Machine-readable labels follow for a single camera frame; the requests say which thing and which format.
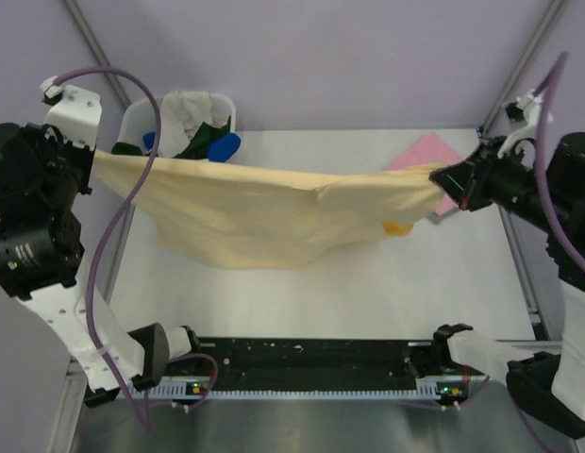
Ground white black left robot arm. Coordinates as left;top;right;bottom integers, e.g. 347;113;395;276
0;123;205;408

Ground dark green t shirt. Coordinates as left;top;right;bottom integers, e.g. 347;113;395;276
111;123;242;162

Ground right aluminium table edge rail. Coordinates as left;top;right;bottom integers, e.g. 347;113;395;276
495;204;551;341

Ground aluminium corner post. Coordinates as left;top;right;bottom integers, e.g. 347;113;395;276
58;0;131;110
477;0;571;134

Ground right aluminium corner post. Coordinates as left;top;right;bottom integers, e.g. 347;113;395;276
477;0;571;134

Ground folded pink t shirt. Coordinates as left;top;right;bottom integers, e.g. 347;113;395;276
385;133;462;213

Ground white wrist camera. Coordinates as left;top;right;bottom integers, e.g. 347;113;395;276
41;76;102;151
497;90;543;158

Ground cream yellow t shirt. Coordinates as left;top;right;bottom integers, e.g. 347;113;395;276
93;152;443;269

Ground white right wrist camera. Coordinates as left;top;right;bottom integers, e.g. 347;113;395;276
497;90;543;158

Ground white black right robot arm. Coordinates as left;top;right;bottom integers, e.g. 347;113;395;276
430;132;585;440

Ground white slotted cable duct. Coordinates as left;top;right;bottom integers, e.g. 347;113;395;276
148;380;468;403

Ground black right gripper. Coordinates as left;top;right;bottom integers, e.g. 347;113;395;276
427;132;569;229

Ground left aluminium corner post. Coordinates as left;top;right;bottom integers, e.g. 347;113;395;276
58;0;131;110

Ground white crumpled t shirt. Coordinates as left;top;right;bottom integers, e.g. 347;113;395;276
159;91;235;159

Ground blue t shirt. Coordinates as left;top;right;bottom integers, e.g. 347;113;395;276
159;128;242;163

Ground white laundry basket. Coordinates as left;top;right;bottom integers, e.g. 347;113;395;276
118;96;236;150

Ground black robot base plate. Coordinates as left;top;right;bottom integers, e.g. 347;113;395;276
150;335;490;392

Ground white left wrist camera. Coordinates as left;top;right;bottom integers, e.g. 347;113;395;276
41;76;102;151

